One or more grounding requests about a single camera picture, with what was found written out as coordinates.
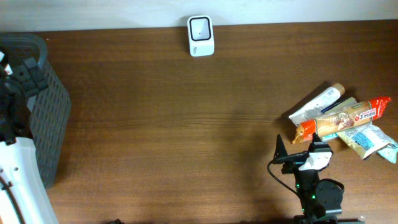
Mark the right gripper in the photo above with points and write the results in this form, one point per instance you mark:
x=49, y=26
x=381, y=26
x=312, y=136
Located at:
x=281, y=156

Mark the white bamboo print tube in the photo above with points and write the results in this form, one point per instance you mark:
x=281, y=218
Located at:
x=315, y=106

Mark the white wet wipes pack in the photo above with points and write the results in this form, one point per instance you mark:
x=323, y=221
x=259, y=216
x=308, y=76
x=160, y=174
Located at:
x=366, y=139

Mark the orange cracker snack pack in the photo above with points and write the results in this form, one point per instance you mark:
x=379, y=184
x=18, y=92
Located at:
x=346, y=118

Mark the teal sachet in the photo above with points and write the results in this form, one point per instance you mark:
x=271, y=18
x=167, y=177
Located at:
x=389, y=152

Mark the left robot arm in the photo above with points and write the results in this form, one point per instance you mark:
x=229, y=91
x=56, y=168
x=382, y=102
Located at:
x=23, y=196

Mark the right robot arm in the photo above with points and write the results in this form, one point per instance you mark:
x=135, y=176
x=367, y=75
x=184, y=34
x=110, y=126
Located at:
x=320, y=199

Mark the white barcode scanner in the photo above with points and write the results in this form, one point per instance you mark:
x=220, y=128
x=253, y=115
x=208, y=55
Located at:
x=200, y=36

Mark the grey plastic basket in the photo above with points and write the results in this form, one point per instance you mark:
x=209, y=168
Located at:
x=50, y=109

